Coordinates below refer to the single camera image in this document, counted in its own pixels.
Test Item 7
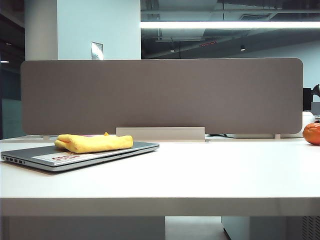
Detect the orange tangerine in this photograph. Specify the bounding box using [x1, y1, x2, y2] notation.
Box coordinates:
[302, 122, 320, 146]

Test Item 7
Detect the yellow microfibre rag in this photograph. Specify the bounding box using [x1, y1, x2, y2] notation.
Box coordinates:
[54, 132, 134, 154]

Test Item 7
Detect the grey closed laptop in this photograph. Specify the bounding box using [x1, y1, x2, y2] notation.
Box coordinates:
[0, 140, 160, 173]

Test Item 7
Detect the brown fabric desk divider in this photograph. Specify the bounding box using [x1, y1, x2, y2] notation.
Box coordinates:
[20, 57, 305, 136]

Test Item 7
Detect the silver wall plaque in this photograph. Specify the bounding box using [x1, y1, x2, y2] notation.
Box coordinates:
[90, 41, 104, 61]

